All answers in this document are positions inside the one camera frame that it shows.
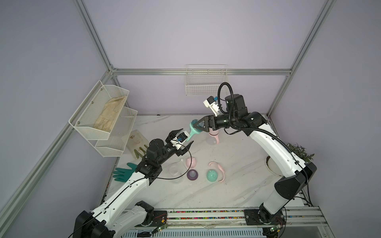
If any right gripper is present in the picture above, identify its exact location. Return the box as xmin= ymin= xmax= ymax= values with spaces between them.
xmin=195 ymin=114 xmax=238 ymax=133

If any teal bottle handle ring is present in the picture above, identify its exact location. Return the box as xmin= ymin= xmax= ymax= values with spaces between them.
xmin=186 ymin=124 xmax=200 ymax=142

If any teal bottle cap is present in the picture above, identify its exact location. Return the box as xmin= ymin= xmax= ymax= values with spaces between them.
xmin=206 ymin=169 xmax=218 ymax=182

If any teal nipple collar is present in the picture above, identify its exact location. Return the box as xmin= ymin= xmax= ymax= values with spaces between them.
xmin=191 ymin=119 xmax=200 ymax=131

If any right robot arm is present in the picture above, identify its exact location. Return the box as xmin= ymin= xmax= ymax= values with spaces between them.
xmin=194 ymin=82 xmax=317 ymax=217

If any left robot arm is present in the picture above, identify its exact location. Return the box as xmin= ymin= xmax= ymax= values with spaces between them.
xmin=69 ymin=129 xmax=193 ymax=238

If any pink bottle cap centre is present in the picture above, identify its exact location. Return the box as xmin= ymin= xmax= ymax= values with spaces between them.
xmin=186 ymin=157 xmax=197 ymax=169

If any purple nipple collar front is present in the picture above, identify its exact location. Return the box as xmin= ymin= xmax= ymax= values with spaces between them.
xmin=187 ymin=169 xmax=198 ymax=181

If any beige glove on table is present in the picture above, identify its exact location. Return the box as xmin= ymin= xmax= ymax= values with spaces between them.
xmin=127 ymin=130 xmax=149 ymax=160

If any white mesh lower shelf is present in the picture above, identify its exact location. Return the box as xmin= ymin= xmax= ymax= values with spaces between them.
xmin=95 ymin=107 xmax=138 ymax=157

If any white mesh shelf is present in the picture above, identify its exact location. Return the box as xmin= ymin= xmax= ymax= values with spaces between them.
xmin=68 ymin=81 xmax=129 ymax=140
xmin=95 ymin=107 xmax=138 ymax=157

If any green rubber glove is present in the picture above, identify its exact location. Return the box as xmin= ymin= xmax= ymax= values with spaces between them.
xmin=112 ymin=163 xmax=137 ymax=182

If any beige cloth glove in shelf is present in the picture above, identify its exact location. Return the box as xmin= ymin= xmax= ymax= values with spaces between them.
xmin=93 ymin=96 xmax=127 ymax=132

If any white mesh upper shelf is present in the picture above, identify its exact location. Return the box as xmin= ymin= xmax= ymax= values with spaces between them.
xmin=68 ymin=81 xmax=129 ymax=140

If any potted green plant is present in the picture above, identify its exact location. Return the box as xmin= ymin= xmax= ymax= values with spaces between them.
xmin=266 ymin=143 xmax=314 ymax=177

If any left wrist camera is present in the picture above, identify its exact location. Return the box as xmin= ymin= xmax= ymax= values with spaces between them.
xmin=175 ymin=131 xmax=190 ymax=145

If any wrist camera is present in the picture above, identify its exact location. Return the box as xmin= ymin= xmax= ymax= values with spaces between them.
xmin=175 ymin=131 xmax=190 ymax=145
xmin=203 ymin=96 xmax=221 ymax=117

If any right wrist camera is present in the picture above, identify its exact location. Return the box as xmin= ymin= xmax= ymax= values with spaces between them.
xmin=203 ymin=96 xmax=221 ymax=117

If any white wire wall basket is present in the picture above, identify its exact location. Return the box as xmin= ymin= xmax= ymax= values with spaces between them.
xmin=185 ymin=64 xmax=228 ymax=96

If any pink handle ring centre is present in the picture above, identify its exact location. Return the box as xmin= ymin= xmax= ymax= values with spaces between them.
xmin=208 ymin=161 xmax=226 ymax=182

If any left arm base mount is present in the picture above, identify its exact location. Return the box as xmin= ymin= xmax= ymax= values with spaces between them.
xmin=139 ymin=210 xmax=168 ymax=227

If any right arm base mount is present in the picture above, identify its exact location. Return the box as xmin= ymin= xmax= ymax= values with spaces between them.
xmin=244 ymin=205 xmax=285 ymax=226

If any aluminium front rail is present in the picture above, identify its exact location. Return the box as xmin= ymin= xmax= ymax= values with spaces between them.
xmin=158 ymin=206 xmax=328 ymax=229

